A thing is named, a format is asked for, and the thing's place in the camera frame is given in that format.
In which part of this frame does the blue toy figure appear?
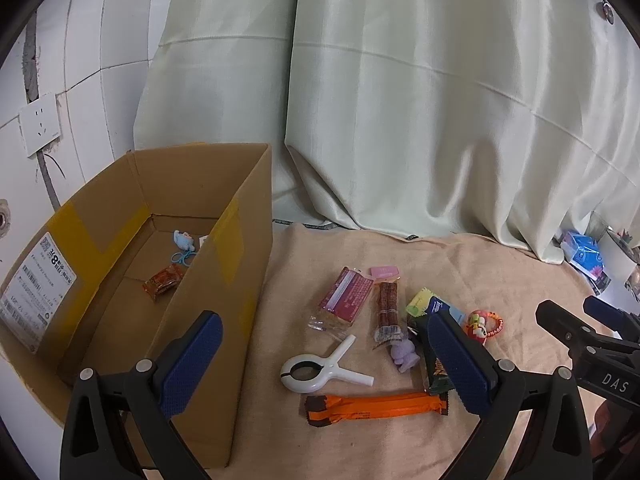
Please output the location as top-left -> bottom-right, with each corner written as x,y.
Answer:
170,230 -> 196,268

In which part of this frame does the orange snack bar wrapper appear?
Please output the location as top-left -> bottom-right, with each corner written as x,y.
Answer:
304,392 -> 448,428

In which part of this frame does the tissue pack yellow blue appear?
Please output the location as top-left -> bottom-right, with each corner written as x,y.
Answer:
406,287 -> 466,326

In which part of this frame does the pale green curtain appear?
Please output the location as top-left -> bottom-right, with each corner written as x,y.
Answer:
134,0 -> 639,263

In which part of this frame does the red sausage snack packet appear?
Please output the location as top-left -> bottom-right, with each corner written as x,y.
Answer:
373,282 -> 402,347

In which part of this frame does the white plastic clamp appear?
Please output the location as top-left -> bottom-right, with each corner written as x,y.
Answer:
280,335 -> 375,394

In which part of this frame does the beige table cloth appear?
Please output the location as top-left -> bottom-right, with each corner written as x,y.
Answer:
212,224 -> 592,479

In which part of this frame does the white shipping label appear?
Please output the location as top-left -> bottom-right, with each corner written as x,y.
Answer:
1,232 -> 77,353

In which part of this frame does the grey wall cable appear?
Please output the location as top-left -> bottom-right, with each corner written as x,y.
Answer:
22,12 -> 66,212

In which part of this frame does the dark green snack packet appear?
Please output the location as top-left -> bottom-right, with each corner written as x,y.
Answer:
408,315 -> 454,396

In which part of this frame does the red snack packet in box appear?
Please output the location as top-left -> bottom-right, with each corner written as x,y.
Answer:
142,263 -> 184,300

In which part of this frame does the red cracker packet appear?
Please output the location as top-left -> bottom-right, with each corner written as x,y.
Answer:
307,266 -> 374,340

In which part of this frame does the white wall socket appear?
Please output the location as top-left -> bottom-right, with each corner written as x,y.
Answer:
18,93 -> 61,157

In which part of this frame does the purple plush toy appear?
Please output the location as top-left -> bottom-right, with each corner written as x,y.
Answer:
390,339 -> 420,374

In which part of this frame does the blue tissue package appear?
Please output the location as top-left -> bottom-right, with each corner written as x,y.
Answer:
560,230 -> 611,296

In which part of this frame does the red beaded keychain toy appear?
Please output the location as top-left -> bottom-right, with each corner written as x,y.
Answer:
465,310 -> 504,344

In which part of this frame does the cardboard box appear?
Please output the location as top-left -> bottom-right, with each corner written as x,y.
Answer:
1,143 -> 272,469

